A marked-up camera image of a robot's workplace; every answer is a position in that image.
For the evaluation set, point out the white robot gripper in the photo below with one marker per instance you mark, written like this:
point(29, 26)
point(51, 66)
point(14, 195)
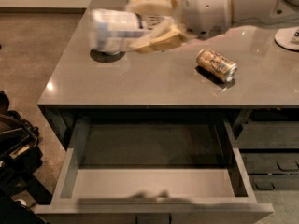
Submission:
point(206, 8)

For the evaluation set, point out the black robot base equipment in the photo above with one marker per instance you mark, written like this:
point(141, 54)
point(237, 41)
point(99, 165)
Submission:
point(20, 156)

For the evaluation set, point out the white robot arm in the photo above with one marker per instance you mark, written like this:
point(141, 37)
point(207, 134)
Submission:
point(271, 13)

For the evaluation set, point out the open grey top drawer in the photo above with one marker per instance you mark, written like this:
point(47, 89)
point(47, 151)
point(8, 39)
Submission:
point(153, 168)

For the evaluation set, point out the white ceramic bowl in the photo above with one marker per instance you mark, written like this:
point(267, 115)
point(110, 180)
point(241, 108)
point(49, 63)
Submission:
point(110, 53)

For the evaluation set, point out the gold aluminium drink can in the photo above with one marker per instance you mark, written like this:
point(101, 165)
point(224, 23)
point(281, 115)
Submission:
point(216, 64)

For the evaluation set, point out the white plastic container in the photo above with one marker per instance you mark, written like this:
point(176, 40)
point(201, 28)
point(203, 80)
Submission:
point(288, 38)

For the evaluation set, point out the dark lower cabinet drawers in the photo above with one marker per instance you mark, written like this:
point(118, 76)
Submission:
point(268, 140)

